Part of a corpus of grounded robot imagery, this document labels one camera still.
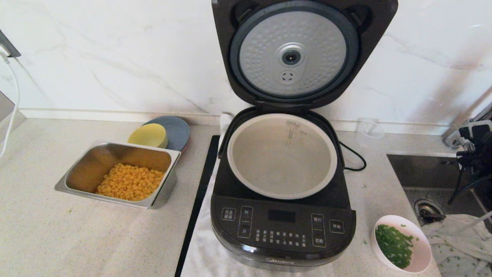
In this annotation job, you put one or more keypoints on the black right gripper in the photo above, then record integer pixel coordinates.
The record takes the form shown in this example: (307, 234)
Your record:
(474, 134)

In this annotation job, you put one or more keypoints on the white bowl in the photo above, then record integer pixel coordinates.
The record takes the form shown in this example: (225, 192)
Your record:
(421, 246)

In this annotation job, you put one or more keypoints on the blue plate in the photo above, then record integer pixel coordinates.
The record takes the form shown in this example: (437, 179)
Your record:
(178, 132)

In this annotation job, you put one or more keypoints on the clear measuring cup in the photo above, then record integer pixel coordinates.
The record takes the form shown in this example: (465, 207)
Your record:
(369, 132)

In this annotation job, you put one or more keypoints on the chopped green scallions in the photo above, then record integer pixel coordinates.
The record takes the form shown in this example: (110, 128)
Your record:
(393, 246)

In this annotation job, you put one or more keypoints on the stainless steel tray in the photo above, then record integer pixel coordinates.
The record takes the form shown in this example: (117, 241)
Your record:
(90, 165)

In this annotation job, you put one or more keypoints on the black rice cooker lid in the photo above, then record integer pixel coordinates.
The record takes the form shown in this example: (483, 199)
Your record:
(265, 50)

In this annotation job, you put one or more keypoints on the metal sink drain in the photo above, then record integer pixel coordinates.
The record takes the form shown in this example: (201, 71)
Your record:
(426, 210)

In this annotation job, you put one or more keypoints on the chrome faucet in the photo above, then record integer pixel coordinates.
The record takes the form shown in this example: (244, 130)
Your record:
(450, 139)

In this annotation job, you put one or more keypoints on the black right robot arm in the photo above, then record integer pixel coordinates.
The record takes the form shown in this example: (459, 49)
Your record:
(487, 169)

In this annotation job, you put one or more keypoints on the yellow bowl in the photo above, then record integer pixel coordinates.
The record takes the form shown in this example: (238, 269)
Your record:
(148, 135)

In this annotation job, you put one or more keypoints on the yellow corn kernels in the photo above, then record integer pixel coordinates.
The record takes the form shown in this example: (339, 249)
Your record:
(130, 182)

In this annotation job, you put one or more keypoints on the dark wall socket plate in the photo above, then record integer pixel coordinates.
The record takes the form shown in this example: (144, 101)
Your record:
(9, 47)

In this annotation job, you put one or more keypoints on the black strip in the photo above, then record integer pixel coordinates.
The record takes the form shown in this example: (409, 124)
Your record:
(200, 192)

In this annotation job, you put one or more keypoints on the grey inner pot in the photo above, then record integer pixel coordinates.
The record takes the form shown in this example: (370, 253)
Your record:
(280, 161)

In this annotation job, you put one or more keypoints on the white cloth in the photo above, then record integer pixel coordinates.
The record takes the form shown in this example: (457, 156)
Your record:
(461, 246)

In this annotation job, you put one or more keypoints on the black rice cooker body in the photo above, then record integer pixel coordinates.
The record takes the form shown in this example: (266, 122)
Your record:
(282, 227)

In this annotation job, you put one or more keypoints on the white towel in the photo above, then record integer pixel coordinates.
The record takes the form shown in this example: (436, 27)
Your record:
(207, 250)

